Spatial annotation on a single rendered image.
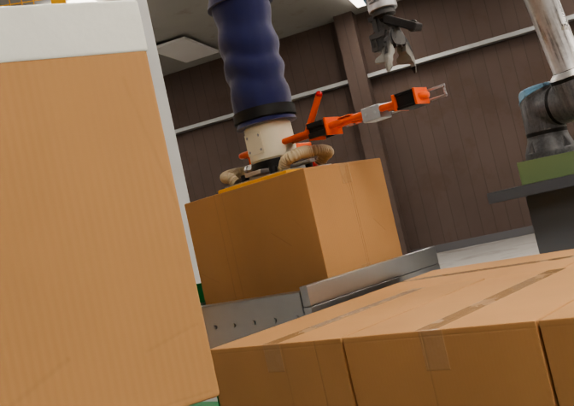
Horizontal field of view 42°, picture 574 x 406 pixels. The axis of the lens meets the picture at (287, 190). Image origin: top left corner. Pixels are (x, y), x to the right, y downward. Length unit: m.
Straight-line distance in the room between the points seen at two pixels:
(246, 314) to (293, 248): 0.25
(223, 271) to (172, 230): 1.85
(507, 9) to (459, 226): 3.33
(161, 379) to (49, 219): 0.18
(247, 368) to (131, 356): 0.95
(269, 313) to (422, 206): 9.58
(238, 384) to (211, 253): 0.99
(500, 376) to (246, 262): 1.35
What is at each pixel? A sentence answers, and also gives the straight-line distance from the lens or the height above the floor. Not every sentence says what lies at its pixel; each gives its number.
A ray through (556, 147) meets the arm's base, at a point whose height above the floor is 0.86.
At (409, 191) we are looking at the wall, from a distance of 11.73.
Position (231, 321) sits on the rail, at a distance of 2.33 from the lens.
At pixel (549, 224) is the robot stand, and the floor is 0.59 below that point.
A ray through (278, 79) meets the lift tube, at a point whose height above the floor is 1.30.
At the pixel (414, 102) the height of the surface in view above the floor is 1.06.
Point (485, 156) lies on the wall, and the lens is 11.60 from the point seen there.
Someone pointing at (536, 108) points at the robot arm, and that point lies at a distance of 2.91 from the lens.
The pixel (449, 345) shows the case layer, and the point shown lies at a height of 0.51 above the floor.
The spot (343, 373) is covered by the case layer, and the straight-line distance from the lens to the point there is 1.47.
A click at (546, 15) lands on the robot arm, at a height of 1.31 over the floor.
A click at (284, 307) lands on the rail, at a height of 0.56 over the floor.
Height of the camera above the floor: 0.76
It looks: 3 degrees up
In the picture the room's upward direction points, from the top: 13 degrees counter-clockwise
